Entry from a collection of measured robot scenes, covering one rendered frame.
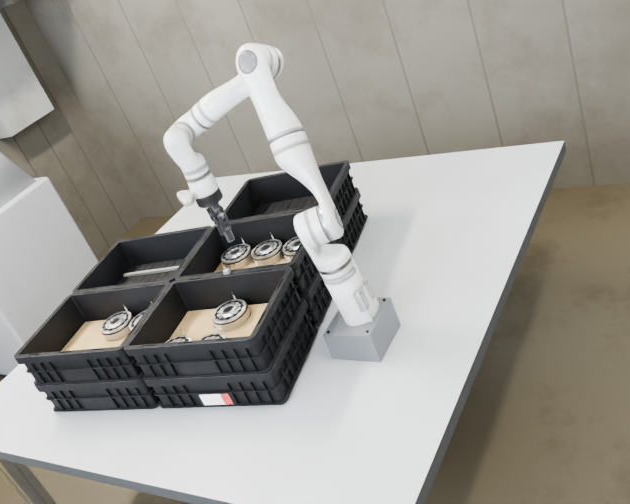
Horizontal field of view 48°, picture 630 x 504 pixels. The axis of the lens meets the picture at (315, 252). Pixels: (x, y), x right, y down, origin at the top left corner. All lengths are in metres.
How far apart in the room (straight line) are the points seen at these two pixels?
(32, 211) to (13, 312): 0.51
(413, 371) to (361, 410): 0.16
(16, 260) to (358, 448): 2.46
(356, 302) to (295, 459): 0.41
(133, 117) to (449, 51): 2.19
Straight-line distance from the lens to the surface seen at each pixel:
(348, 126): 3.96
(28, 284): 3.79
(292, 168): 1.69
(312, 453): 1.69
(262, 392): 1.83
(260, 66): 1.73
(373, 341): 1.80
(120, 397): 2.09
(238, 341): 1.71
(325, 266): 1.72
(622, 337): 2.81
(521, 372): 2.73
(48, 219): 3.86
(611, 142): 3.60
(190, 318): 2.10
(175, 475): 1.83
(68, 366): 2.11
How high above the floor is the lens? 1.85
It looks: 28 degrees down
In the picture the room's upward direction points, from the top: 23 degrees counter-clockwise
